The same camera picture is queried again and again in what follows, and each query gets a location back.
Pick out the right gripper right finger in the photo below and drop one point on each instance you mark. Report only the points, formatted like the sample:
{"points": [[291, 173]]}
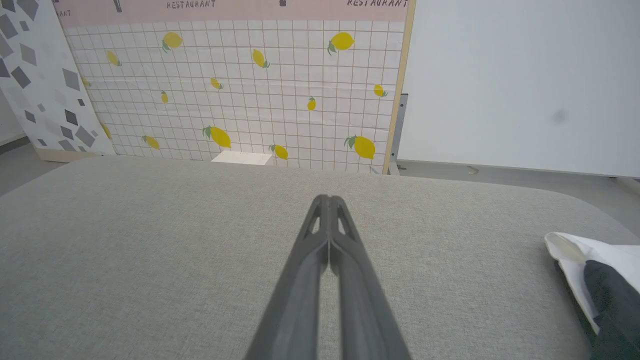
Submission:
{"points": [[367, 310]]}

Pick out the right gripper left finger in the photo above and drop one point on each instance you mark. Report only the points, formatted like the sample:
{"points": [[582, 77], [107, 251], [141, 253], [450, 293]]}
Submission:
{"points": [[292, 310]]}

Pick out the black and white t-shirt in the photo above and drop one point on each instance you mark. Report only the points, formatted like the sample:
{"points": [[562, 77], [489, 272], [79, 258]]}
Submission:
{"points": [[610, 280]]}

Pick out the grey fabric sofa cushion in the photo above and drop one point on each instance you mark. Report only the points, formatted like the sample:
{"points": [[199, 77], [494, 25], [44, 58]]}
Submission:
{"points": [[150, 250]]}

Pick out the white rectangular box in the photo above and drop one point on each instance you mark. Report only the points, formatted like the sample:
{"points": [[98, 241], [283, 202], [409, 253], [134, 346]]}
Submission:
{"points": [[242, 158]]}

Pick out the lemon print tile panel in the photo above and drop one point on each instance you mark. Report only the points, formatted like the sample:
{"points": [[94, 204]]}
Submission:
{"points": [[240, 100]]}

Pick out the white terrazzo pattern panel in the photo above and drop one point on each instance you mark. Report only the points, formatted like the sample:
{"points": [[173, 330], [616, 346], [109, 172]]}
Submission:
{"points": [[40, 75]]}

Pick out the grey metal panel bracket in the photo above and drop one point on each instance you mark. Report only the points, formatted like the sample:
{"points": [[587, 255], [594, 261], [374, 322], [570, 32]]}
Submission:
{"points": [[398, 130]]}

